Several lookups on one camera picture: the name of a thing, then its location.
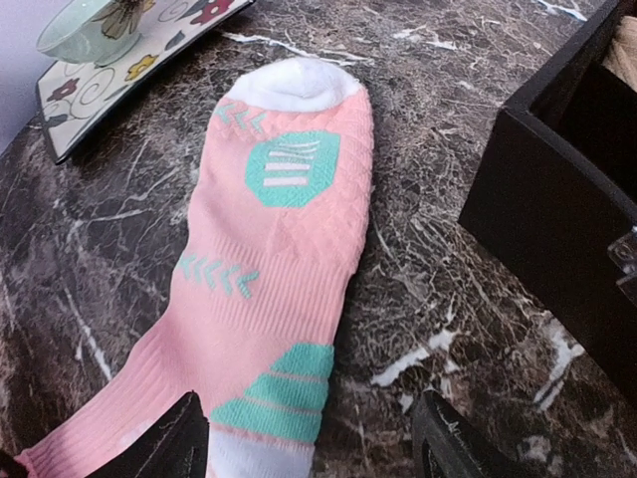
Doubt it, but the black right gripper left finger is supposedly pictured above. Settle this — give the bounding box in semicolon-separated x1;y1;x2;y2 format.
90;391;209;478

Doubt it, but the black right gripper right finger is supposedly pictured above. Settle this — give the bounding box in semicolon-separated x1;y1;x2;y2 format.
412;390;535;478

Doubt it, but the pink patterned sock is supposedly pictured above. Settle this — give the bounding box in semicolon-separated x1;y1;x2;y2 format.
19;58;373;477

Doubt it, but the black compartment storage box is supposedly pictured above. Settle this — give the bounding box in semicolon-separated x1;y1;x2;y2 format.
459;1;636;401

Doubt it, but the floral square ceramic plate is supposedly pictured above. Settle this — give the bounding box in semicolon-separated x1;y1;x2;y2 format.
36;1;253;164

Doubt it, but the pale green ceramic bowl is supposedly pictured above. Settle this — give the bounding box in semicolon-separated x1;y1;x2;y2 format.
36;0;146;67

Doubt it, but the beige rolled sock in box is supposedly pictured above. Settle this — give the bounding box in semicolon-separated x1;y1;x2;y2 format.
602;16;637;92

